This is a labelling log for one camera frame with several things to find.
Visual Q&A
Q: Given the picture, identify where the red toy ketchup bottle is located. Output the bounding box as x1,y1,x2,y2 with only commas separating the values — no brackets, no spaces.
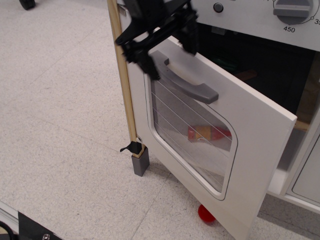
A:
187,125,232,142

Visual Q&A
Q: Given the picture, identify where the green toy bell pepper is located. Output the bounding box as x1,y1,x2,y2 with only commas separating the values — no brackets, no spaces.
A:
213,57,238,73

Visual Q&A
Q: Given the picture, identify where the grey leg foot cap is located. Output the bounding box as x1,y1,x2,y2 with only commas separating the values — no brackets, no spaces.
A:
131,147,150,177

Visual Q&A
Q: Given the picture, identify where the black tape strip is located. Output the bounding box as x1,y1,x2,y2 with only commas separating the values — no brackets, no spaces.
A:
120,141,142,155

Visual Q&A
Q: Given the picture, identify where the grey temperature knob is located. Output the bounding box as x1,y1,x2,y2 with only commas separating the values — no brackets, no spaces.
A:
273,0,314,25

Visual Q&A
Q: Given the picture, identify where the white toy kitchen body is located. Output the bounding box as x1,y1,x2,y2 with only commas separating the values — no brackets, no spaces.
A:
116,0,320,216

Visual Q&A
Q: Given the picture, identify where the black caster wheel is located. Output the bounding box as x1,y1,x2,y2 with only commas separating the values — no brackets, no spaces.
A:
19,0,36,11

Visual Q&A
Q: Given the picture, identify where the red toy ball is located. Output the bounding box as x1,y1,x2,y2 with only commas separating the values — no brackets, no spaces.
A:
197,204,216,224

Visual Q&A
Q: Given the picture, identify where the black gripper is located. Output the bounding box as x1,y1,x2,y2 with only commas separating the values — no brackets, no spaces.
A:
115,0,199,80

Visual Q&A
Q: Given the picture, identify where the grey oven door handle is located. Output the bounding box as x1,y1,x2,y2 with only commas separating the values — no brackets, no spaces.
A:
151,50,219,105

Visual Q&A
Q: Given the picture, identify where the wooden toy knife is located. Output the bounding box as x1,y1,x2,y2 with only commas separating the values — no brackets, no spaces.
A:
234,69,258,82

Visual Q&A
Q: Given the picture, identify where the light wooden leg post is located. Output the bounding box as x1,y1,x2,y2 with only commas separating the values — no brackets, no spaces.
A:
107,0,138,143

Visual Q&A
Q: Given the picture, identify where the grey round button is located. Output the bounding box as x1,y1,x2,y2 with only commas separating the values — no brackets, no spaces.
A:
213,2,224,13

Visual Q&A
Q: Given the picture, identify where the white toy oven door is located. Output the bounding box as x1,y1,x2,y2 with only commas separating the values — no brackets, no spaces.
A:
127,37,297,240

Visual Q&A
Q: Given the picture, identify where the white cabinet door right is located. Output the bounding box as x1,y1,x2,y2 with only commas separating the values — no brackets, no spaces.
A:
292,138,320,205

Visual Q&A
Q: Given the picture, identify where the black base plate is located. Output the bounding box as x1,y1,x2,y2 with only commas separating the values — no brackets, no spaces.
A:
18,212,62,240

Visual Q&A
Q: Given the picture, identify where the black cable at corner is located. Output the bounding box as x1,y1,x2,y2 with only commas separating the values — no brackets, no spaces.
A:
0,219,18,240

